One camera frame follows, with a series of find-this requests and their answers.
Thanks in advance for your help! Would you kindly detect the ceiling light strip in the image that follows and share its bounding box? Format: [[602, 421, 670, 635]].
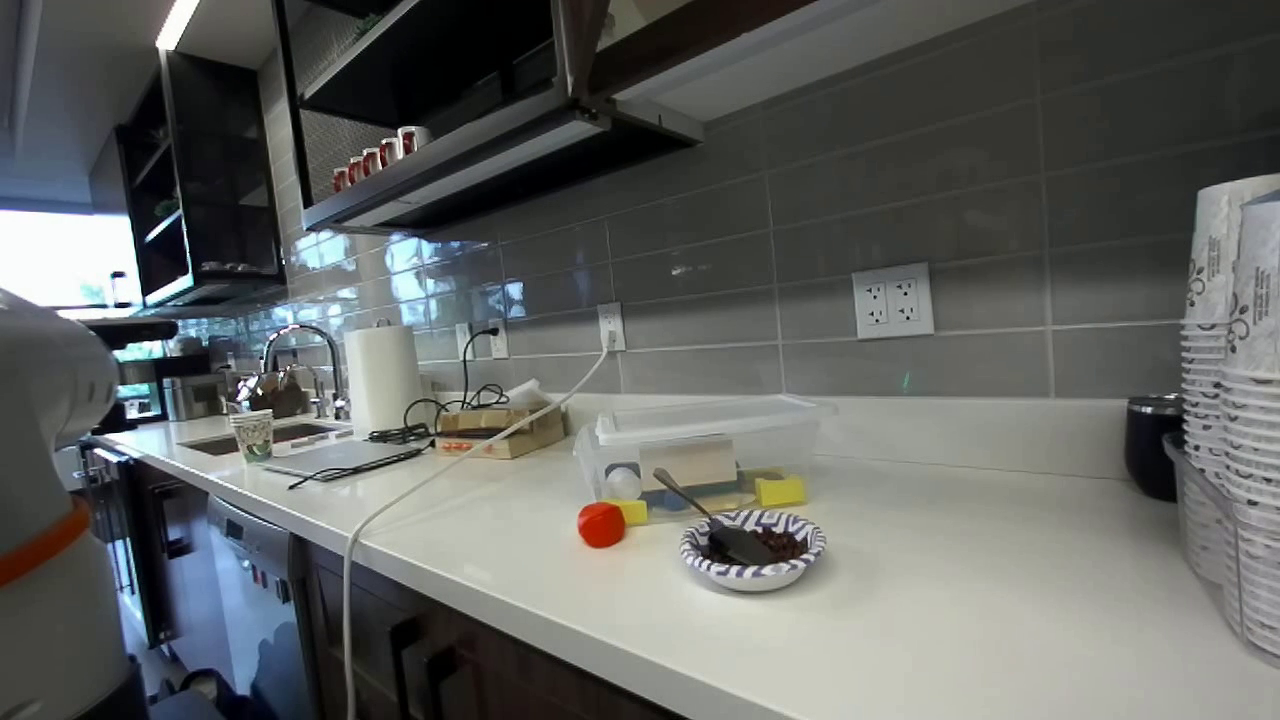
[[152, 0, 204, 55]]

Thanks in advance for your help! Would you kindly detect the white power cable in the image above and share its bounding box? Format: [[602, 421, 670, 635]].
[[336, 340, 619, 720]]

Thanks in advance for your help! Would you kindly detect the white paper towel roll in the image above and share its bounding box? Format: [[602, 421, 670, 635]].
[[340, 315, 424, 431]]

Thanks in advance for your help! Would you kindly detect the black open wall shelf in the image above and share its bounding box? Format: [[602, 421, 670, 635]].
[[113, 50, 292, 313]]

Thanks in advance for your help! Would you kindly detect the patterned paper bowl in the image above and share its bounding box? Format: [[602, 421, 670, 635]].
[[676, 506, 833, 601]]

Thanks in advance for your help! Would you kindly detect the red ball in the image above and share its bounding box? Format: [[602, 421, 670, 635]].
[[575, 498, 630, 552]]

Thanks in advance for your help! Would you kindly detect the stainless dishwasher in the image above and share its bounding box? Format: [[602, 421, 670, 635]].
[[196, 490, 320, 720]]

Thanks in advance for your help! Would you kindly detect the wooden box stack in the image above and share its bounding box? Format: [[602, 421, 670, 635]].
[[432, 393, 575, 462]]

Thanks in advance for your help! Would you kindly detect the grey drying mat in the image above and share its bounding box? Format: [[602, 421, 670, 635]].
[[261, 436, 432, 486]]

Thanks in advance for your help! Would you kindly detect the thin black gooseneck tap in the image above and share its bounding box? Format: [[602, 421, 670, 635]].
[[457, 324, 509, 406]]

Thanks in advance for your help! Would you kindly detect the black spoon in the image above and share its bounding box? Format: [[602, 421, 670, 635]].
[[646, 462, 769, 563]]

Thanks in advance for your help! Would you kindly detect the clear plastic container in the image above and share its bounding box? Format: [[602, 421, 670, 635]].
[[573, 393, 834, 506]]

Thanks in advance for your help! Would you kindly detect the white outlet with plug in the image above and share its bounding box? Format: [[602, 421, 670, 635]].
[[590, 298, 627, 361]]

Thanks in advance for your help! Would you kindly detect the white double wall outlet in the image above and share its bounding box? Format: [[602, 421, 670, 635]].
[[847, 258, 939, 343]]

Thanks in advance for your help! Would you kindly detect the black coffee machine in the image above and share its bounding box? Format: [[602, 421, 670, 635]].
[[76, 315, 230, 431]]

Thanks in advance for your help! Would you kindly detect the chrome arched faucet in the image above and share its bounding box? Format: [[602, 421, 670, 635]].
[[261, 319, 346, 421]]

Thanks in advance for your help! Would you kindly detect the dark wooden base cabinet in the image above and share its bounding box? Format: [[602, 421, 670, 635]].
[[295, 534, 683, 720]]

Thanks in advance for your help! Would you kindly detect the black mug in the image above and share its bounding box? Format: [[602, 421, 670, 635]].
[[1120, 393, 1192, 506]]

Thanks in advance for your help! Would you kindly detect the countertop sink basin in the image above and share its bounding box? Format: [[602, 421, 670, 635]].
[[174, 414, 336, 461]]

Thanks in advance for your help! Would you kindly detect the black upper cabinet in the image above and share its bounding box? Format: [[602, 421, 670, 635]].
[[272, 0, 565, 205]]

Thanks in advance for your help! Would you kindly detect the beige block in container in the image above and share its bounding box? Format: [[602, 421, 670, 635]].
[[635, 436, 742, 490]]

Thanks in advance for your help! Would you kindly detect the large yellow sponge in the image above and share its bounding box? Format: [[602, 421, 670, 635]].
[[752, 473, 810, 513]]

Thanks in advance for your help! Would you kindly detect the tall paper cup stack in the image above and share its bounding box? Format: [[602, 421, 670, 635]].
[[1214, 193, 1280, 664], [1175, 170, 1280, 592]]

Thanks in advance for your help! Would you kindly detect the small paper cup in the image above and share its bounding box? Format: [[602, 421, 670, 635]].
[[230, 405, 274, 462]]

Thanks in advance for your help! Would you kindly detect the white under-cabinet panel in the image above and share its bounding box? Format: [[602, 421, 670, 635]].
[[610, 0, 1035, 145]]

